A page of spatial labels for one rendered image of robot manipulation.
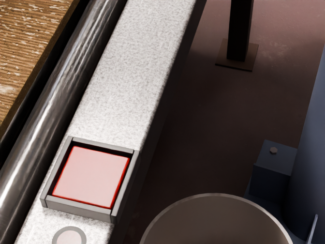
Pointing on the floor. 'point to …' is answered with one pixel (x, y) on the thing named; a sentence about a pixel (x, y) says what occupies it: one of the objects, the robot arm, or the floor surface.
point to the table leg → (238, 38)
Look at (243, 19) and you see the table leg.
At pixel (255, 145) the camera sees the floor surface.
